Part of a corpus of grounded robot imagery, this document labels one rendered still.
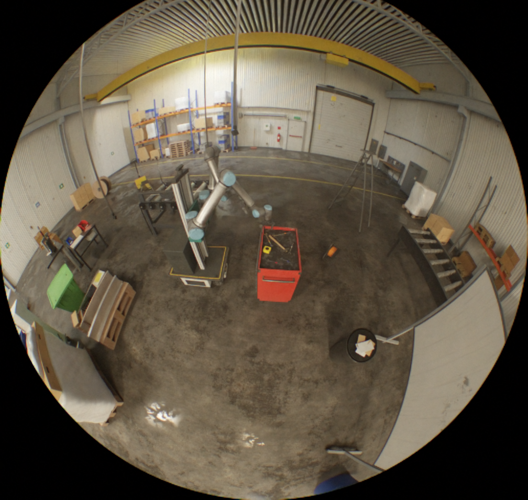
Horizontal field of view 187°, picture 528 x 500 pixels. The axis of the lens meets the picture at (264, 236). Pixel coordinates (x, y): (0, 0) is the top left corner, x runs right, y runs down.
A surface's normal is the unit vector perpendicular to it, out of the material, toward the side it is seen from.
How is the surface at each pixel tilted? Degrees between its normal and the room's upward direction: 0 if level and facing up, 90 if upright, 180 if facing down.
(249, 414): 0
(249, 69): 90
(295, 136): 90
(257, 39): 90
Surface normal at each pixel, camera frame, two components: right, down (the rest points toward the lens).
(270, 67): -0.07, 0.68
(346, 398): 0.04, -0.73
